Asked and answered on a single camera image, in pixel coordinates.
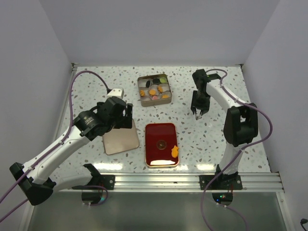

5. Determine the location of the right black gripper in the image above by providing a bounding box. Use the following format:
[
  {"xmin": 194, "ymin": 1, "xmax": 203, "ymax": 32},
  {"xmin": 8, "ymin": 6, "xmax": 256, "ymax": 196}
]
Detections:
[{"xmin": 191, "ymin": 90, "xmax": 211, "ymax": 115}]

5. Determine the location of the gold tin lid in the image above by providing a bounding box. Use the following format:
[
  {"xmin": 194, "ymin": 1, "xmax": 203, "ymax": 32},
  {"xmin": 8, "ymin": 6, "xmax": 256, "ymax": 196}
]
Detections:
[{"xmin": 103, "ymin": 120, "xmax": 140, "ymax": 155}]

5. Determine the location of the orange round cookie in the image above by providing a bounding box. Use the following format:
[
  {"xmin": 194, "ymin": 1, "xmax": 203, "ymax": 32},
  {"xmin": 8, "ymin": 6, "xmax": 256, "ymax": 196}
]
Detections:
[{"xmin": 149, "ymin": 90, "xmax": 156, "ymax": 96}]

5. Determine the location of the green round cookie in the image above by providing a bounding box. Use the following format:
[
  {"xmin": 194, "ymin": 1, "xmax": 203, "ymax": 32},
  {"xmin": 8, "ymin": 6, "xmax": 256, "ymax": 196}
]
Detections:
[{"xmin": 159, "ymin": 77, "xmax": 167, "ymax": 83}]

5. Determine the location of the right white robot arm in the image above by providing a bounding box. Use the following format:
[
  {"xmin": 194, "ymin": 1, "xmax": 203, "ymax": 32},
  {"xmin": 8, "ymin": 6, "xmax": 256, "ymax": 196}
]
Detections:
[{"xmin": 191, "ymin": 69, "xmax": 258, "ymax": 191}]

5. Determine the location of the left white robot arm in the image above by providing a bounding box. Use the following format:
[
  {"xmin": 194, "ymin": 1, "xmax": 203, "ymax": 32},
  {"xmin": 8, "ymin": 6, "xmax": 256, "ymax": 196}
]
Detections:
[{"xmin": 10, "ymin": 96, "xmax": 133, "ymax": 205}]

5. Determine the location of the gold cookie tin box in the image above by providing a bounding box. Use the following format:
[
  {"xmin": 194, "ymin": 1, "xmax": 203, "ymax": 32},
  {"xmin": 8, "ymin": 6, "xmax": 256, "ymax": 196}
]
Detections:
[{"xmin": 137, "ymin": 74, "xmax": 172, "ymax": 107}]

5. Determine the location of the red rectangular tray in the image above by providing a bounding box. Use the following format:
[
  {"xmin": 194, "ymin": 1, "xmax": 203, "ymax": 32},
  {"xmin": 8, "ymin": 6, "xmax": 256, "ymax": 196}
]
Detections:
[{"xmin": 145, "ymin": 123, "xmax": 179, "ymax": 168}]

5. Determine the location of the orange fish shaped cookie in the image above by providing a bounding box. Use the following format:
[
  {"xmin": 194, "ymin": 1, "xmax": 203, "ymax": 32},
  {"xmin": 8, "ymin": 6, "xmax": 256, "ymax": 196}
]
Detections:
[{"xmin": 171, "ymin": 145, "xmax": 179, "ymax": 158}]

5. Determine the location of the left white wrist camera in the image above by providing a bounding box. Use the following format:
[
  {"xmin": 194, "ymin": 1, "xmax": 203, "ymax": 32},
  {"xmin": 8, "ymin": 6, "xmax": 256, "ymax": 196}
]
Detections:
[{"xmin": 106, "ymin": 88, "xmax": 124, "ymax": 99}]

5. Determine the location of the left black base bracket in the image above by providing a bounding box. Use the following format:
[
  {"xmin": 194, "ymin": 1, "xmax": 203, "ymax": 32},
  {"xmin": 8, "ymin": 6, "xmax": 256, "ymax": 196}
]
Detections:
[{"xmin": 98, "ymin": 175, "xmax": 116, "ymax": 190}]

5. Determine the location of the black base bracket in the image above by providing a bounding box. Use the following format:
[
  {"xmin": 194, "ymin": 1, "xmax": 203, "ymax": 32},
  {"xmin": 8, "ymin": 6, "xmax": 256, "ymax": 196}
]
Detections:
[
  {"xmin": 98, "ymin": 175, "xmax": 116, "ymax": 190},
  {"xmin": 199, "ymin": 174, "xmax": 243, "ymax": 190}
]

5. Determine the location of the right black base bracket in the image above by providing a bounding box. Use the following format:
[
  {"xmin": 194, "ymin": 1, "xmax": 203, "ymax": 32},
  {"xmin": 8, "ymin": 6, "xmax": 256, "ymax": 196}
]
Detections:
[{"xmin": 199, "ymin": 174, "xmax": 243, "ymax": 190}]

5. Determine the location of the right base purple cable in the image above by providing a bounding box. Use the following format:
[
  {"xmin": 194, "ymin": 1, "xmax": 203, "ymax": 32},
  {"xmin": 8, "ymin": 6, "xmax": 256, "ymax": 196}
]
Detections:
[{"xmin": 201, "ymin": 175, "xmax": 250, "ymax": 231}]

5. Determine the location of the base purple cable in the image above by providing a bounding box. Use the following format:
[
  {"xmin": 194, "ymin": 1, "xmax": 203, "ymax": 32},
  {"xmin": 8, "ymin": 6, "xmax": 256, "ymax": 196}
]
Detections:
[
  {"xmin": 201, "ymin": 175, "xmax": 250, "ymax": 231},
  {"xmin": 81, "ymin": 184, "xmax": 110, "ymax": 207}
]

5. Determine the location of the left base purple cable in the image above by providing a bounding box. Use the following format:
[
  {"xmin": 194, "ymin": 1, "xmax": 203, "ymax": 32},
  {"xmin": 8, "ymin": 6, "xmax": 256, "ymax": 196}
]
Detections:
[{"xmin": 81, "ymin": 184, "xmax": 110, "ymax": 207}]

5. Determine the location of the aluminium frame rail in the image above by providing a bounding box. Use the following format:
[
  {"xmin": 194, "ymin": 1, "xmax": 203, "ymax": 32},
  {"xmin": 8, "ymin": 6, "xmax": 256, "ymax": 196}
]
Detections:
[{"xmin": 50, "ymin": 168, "xmax": 284, "ymax": 193}]

